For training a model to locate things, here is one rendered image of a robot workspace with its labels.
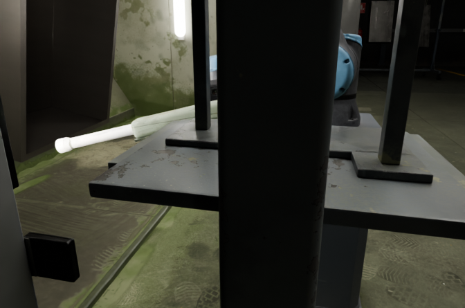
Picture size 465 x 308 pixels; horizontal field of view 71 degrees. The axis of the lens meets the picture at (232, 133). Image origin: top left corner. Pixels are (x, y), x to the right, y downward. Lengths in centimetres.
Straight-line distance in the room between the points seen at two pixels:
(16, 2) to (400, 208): 122
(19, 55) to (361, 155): 116
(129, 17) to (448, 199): 343
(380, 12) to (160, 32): 570
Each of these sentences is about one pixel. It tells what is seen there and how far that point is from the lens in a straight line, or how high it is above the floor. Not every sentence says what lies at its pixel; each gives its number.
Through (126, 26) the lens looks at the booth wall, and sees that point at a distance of 359.
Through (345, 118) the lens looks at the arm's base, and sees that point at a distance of 103.
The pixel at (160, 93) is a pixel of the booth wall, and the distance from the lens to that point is 349.
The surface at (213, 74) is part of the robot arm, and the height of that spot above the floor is 80.
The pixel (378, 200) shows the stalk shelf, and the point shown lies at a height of 79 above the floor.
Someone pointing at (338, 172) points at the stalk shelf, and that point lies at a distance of 31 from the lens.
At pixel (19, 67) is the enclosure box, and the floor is 81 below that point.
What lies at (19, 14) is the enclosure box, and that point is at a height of 97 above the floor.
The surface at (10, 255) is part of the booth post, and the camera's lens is 72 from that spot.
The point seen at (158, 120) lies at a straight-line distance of 71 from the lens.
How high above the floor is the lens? 91
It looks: 17 degrees down
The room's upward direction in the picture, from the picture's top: straight up
